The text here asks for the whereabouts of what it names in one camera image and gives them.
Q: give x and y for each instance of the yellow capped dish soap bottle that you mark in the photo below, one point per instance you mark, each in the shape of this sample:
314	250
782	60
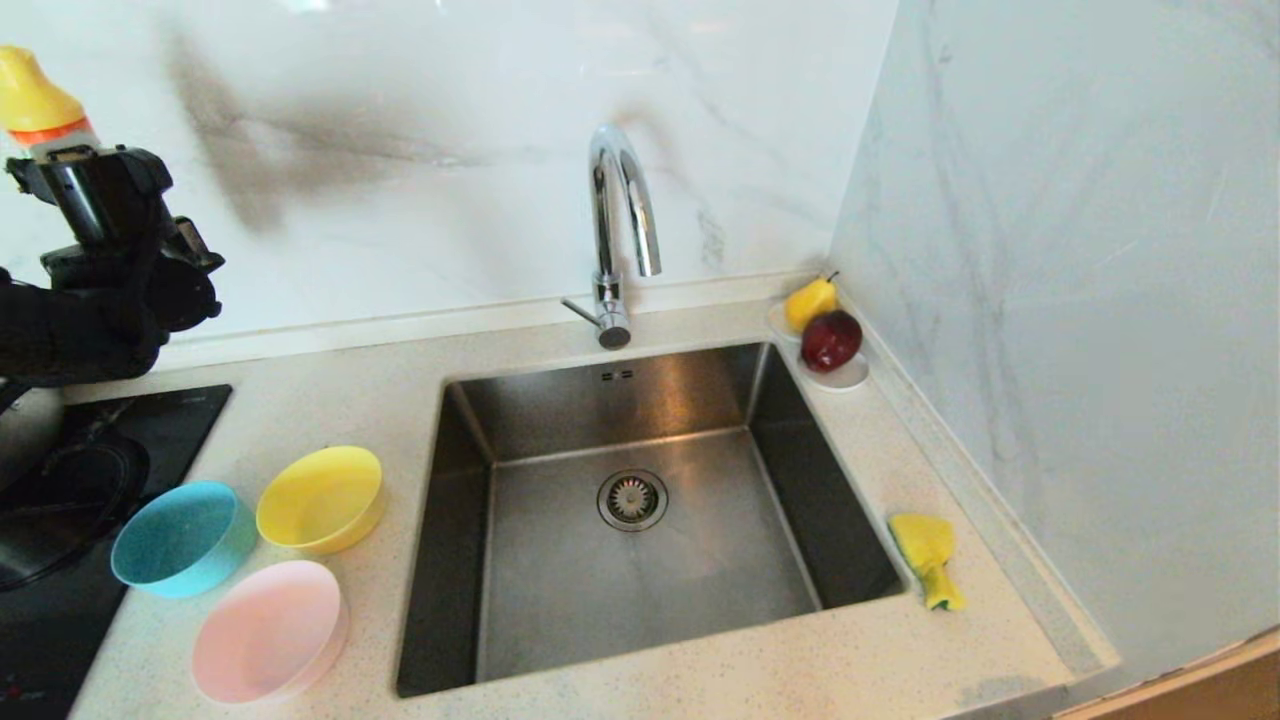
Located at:
35	100

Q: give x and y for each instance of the yellow green sponge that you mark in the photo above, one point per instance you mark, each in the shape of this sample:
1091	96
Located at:
926	548

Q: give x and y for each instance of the dark red apple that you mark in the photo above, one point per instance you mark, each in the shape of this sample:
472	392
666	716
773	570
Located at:
831	340

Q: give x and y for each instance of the yellow pear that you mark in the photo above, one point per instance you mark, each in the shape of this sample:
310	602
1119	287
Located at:
808	303

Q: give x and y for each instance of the round metal drain strainer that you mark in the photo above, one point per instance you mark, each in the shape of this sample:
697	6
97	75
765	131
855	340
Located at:
632	500

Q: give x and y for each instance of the blue plastic bowl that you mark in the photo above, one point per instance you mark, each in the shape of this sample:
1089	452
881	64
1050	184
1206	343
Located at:
182	540

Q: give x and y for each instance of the steel cooking pot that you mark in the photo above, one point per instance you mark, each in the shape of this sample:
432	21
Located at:
25	440

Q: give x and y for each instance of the small white plate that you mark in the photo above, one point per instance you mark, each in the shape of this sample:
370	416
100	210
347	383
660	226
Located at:
842	380

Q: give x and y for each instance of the black induction cooktop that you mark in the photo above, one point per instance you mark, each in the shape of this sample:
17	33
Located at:
60	650

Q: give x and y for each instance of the pink plastic bowl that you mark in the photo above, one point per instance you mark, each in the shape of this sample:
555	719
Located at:
268	632

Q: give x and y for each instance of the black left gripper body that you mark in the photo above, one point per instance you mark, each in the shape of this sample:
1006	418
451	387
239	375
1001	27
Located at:
110	195

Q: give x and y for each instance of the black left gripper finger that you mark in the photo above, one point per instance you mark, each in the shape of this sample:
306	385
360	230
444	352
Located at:
185	300
192	245

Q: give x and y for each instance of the stainless steel sink basin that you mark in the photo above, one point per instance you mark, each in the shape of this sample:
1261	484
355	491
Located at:
560	600

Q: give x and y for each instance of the chrome gooseneck faucet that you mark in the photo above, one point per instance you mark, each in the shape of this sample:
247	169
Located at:
607	298

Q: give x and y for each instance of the yellow plastic bowl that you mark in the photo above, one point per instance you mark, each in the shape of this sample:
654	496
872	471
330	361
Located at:
320	500

